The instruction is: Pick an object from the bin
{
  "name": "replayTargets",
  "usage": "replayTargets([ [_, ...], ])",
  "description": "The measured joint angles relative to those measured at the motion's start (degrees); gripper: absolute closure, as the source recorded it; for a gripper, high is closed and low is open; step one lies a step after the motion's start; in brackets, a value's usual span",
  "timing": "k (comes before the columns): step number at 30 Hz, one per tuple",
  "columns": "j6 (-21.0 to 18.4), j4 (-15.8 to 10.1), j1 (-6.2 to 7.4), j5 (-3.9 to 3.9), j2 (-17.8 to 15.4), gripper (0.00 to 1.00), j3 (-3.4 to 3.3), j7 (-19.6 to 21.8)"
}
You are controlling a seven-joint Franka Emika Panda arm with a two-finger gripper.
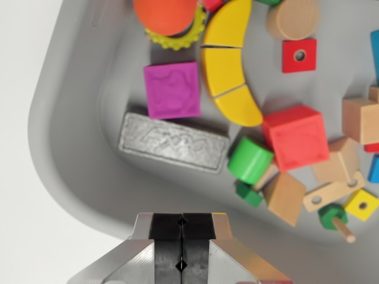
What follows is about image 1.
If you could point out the wooden bar with holes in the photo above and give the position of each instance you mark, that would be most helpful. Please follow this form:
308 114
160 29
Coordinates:
331 192

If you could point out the yellow banana stem piece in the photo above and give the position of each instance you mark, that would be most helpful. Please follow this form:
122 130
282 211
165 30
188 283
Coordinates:
228 26

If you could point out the grey plastic bin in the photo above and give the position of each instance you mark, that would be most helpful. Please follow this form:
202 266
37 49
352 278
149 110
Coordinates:
89 148

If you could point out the natural wooden cylinder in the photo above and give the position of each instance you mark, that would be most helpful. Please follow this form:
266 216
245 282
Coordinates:
293 19

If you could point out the red notched wooden block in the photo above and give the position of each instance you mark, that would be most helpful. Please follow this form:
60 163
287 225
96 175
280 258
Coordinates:
213 4

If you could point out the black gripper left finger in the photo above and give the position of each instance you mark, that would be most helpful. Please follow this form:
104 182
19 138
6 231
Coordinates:
165 226

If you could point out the orange foam ball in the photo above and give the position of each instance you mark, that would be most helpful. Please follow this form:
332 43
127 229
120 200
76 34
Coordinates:
165 14

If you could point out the natural wooden triangular block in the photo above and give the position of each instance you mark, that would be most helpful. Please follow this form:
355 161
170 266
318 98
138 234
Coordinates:
285 198

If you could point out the yellow banana tip piece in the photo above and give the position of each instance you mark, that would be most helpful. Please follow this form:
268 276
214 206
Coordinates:
240 108

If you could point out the grey Expo foam eraser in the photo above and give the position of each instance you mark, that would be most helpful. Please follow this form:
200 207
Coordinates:
174 145

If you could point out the flat red block with hole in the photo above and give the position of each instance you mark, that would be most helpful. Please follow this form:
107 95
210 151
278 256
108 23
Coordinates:
288 63

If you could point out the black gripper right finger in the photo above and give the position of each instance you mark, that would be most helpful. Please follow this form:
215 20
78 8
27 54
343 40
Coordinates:
197 226

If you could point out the small green wooden block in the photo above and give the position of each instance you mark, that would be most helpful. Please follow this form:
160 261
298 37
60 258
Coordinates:
250 195

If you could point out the green wooden cylinder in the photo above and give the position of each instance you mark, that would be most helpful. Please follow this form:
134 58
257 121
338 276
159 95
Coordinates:
250 161

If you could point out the yellow cube with hole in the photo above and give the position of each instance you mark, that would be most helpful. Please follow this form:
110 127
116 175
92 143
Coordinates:
362 205

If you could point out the green wooden nut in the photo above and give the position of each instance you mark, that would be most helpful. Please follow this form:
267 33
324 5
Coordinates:
327 217

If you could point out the small red block with hole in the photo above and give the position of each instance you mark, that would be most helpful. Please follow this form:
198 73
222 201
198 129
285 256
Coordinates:
372 148

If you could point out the magenta embossed soft cube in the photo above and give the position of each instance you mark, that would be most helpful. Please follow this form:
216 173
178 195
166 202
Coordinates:
171 90

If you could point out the red embossed soft cube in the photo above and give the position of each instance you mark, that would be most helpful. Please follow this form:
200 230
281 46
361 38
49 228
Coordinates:
296 139

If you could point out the small blue wooden block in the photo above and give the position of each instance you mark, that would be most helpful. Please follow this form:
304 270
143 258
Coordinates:
374 168

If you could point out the natural wooden peg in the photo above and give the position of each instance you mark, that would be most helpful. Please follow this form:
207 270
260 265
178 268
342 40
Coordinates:
266 177
345 232

